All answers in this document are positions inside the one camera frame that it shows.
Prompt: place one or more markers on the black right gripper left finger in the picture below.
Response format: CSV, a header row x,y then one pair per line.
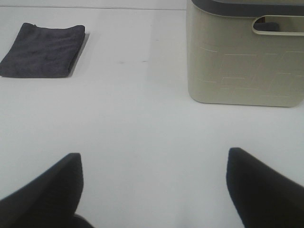
x,y
50,200

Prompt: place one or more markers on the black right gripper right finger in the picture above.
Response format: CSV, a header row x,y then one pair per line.
x,y
263,197

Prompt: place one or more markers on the dark grey towel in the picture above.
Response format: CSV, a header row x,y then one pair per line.
x,y
43,52

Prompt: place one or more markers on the beige storage bin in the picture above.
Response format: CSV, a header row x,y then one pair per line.
x,y
246,52

